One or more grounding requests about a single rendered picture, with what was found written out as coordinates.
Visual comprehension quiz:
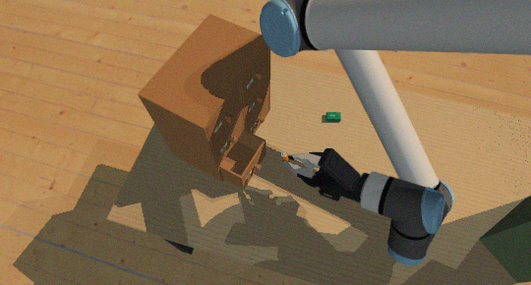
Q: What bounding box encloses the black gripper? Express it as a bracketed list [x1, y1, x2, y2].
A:
[282, 152, 370, 202]

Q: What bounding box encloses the brown wooden chest of drawers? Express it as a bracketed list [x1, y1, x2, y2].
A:
[138, 14, 266, 182]

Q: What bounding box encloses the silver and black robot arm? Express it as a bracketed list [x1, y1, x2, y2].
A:
[260, 0, 531, 265]

